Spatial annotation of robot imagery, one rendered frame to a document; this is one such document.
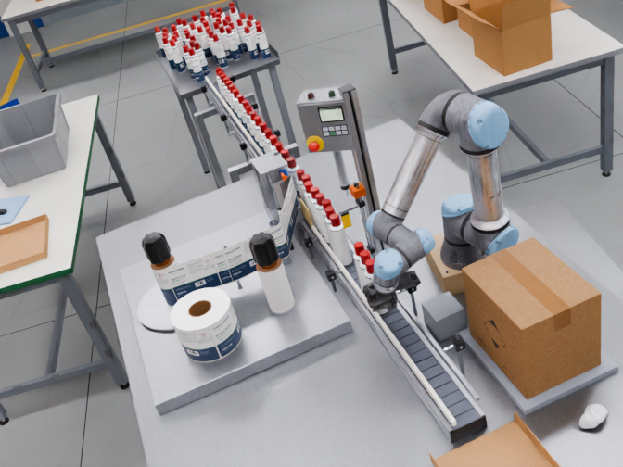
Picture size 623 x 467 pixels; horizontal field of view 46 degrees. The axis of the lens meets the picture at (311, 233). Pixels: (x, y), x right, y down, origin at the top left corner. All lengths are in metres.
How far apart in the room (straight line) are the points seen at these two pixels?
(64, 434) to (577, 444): 2.49
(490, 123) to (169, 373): 1.27
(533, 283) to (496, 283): 0.10
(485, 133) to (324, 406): 0.92
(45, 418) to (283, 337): 1.81
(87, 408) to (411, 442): 2.11
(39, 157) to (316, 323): 2.16
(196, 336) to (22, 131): 2.58
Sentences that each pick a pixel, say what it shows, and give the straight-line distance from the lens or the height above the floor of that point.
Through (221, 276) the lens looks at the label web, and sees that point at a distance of 2.62.
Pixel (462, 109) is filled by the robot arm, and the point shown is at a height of 1.54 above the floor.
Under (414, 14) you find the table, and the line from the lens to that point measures 4.89.
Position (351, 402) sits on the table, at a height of 0.83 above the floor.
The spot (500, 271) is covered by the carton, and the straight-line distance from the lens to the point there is 2.12.
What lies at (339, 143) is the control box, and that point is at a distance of 2.45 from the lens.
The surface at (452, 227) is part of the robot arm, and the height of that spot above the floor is 1.08.
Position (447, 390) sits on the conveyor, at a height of 0.88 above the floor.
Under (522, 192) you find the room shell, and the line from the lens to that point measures 4.39.
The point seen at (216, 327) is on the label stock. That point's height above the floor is 1.00.
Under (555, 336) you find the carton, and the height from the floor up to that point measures 1.04.
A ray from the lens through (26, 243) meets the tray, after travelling 3.65.
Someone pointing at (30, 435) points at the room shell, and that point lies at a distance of 3.92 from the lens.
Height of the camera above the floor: 2.50
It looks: 35 degrees down
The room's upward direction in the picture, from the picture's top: 16 degrees counter-clockwise
